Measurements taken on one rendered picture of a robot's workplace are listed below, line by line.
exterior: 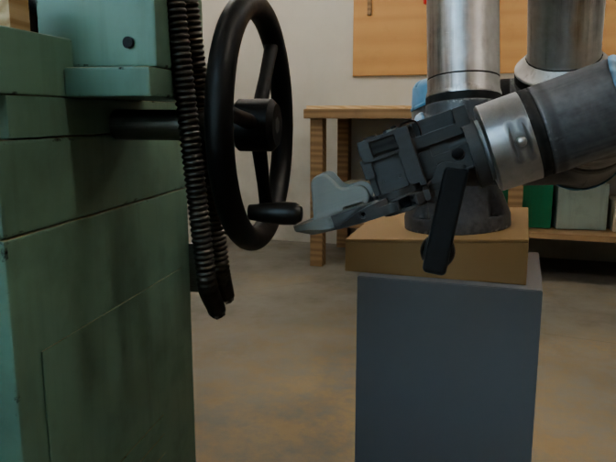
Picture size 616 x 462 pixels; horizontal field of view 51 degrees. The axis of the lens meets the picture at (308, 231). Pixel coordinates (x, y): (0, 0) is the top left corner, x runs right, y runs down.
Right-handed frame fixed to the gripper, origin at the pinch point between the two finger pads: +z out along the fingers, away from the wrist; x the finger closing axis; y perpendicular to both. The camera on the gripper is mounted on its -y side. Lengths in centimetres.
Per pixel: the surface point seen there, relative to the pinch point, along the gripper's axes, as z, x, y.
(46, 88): 17.8, 9.0, 22.6
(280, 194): 5.1, -12.7, 4.3
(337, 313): 47, -187, -57
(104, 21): 11.7, 3.8, 27.7
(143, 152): 20.4, -11.9, 15.6
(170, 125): 11.9, -3.1, 16.4
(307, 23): 39, -335, 86
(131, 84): 10.6, 5.8, 20.4
